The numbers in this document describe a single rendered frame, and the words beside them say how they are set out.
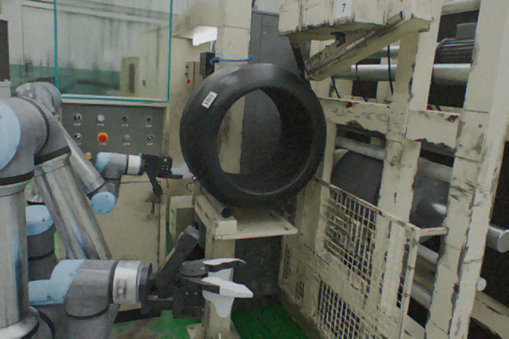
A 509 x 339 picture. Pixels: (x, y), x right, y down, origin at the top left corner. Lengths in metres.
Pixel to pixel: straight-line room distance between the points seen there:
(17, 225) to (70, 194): 0.13
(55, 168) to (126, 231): 1.41
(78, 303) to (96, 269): 0.06
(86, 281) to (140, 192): 1.43
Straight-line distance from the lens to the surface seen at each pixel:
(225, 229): 1.54
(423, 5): 1.42
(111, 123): 2.11
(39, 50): 10.60
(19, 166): 0.72
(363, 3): 1.39
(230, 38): 1.81
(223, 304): 0.70
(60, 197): 0.84
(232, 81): 1.42
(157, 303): 0.76
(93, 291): 0.75
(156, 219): 2.21
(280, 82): 1.47
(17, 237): 0.77
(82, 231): 0.86
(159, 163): 1.47
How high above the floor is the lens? 1.42
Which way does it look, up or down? 10 degrees down
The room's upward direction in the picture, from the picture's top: 4 degrees clockwise
